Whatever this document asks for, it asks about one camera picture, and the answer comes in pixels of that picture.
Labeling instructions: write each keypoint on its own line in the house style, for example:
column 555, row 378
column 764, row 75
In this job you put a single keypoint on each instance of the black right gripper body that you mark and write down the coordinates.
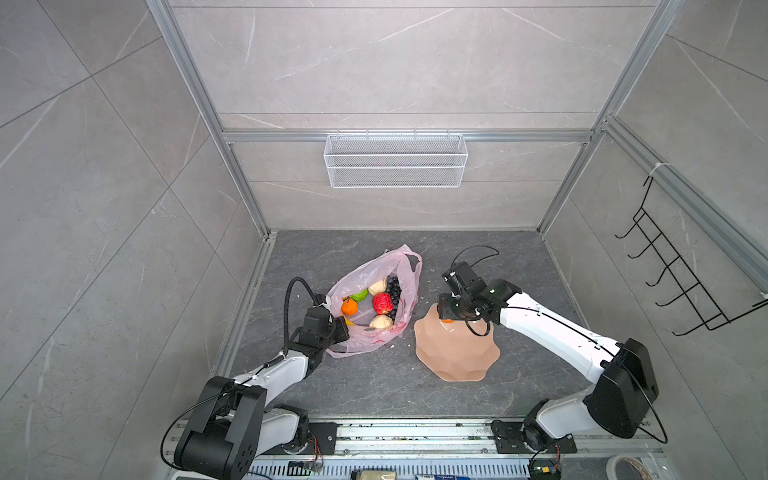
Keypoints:
column 451, row 308

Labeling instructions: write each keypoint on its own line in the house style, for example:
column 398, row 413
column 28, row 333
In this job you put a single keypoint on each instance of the black wire hook rack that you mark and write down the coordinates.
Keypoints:
column 709, row 315

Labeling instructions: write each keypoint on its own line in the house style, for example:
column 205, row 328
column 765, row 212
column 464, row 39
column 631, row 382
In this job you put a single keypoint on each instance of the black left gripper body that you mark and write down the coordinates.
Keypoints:
column 336, row 333

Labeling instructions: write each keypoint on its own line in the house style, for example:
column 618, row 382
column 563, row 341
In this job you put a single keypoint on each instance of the beige fake fruit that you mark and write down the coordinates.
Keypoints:
column 381, row 322
column 378, row 287

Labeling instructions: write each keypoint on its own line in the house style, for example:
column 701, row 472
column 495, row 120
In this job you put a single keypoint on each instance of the orange fake fruit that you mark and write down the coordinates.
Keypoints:
column 349, row 307

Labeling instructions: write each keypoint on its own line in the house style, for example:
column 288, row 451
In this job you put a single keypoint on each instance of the dark fake grape bunch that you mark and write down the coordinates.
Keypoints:
column 394, row 290

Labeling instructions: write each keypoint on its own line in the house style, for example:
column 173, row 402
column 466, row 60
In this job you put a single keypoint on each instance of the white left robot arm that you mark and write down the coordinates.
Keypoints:
column 232, row 423

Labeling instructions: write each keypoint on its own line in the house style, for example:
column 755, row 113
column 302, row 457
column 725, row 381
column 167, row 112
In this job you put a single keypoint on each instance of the pink wavy plastic plate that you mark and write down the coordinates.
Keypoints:
column 451, row 351

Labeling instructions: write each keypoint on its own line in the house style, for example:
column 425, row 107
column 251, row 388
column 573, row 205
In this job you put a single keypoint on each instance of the white wire mesh basket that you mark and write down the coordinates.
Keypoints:
column 403, row 160

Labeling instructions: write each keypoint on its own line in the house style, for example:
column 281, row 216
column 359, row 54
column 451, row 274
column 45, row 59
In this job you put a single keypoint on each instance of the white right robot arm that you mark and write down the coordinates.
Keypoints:
column 623, row 387

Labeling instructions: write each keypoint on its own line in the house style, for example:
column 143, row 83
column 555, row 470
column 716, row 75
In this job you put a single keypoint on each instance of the pink plastic shopping bag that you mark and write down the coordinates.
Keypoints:
column 402, row 263

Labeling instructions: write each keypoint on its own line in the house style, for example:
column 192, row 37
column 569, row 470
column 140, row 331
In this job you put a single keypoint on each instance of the green fake fruit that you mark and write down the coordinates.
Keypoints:
column 360, row 296

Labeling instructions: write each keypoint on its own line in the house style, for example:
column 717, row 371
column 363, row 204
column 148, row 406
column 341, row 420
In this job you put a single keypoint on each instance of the red fake fruit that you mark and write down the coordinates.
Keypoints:
column 382, row 303

